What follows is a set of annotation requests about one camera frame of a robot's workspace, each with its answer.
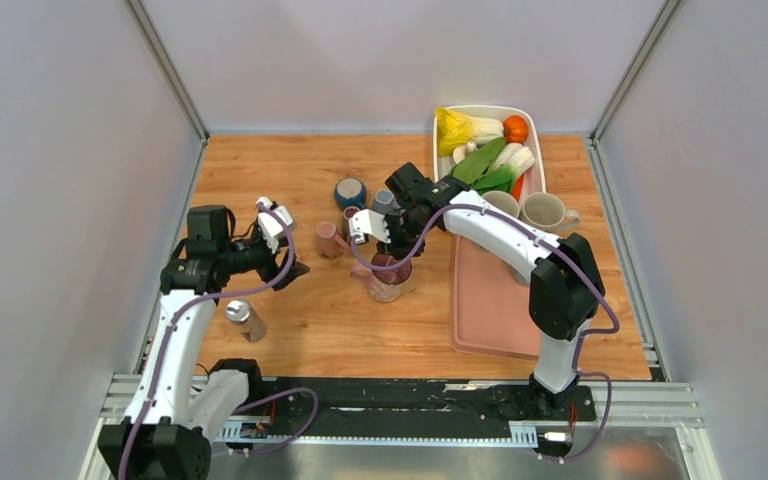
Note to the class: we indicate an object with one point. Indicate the white bok choy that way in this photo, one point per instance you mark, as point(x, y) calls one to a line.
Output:
point(513, 161)

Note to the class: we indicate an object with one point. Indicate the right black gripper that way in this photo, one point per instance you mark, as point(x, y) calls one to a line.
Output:
point(397, 247)

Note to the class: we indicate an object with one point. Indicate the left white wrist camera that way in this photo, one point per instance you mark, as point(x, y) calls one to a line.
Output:
point(275, 221)

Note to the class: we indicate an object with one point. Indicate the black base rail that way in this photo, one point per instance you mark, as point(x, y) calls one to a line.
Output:
point(407, 408)

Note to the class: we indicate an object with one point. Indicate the small pink dotted mug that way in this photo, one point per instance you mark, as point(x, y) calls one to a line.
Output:
point(329, 242)

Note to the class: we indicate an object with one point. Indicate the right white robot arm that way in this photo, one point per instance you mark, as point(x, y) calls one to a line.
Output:
point(565, 289)

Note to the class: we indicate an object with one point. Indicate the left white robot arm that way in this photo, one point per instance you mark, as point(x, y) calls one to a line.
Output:
point(167, 432)

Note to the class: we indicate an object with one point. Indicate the pink plastic tray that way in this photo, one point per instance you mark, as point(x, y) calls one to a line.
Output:
point(489, 314)

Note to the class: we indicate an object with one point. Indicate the grey-blue dotted mug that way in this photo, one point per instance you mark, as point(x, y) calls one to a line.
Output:
point(383, 202)

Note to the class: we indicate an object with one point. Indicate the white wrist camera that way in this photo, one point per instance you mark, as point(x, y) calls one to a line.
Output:
point(367, 223)
point(275, 221)

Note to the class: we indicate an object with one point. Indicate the small orange pumpkin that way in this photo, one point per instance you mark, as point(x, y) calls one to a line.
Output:
point(516, 129)

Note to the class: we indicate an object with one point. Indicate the white mushroom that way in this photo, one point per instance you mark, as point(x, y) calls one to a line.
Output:
point(462, 151)

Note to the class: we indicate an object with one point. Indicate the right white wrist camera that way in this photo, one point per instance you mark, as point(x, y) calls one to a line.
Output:
point(367, 223)

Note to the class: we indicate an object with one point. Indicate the dark blue round mug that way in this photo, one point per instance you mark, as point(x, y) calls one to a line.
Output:
point(350, 192)

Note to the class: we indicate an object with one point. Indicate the white vegetable bin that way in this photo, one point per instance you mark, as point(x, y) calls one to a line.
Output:
point(535, 182)

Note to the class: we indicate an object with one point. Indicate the pink upside-down mug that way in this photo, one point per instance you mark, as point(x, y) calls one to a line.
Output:
point(383, 286)

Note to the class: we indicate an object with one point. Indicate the blue butterfly mug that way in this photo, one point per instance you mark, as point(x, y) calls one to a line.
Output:
point(522, 278)

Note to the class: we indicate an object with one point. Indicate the small brown mug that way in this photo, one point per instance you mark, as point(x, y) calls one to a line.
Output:
point(347, 215)

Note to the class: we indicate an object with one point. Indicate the green leafy vegetable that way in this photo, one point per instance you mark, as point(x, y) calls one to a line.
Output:
point(478, 170)

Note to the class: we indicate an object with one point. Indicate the orange carrot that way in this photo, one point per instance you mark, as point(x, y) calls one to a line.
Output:
point(519, 187)

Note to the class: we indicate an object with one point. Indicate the silver metal bottle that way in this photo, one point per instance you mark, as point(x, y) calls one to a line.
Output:
point(242, 315)

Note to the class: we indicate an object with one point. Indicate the tall white floral mug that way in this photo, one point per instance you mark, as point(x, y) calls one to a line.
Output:
point(547, 212)

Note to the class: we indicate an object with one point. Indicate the yellow napa cabbage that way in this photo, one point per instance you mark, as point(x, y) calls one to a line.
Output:
point(455, 129)

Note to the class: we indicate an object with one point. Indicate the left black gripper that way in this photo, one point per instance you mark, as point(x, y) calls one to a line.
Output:
point(271, 271)

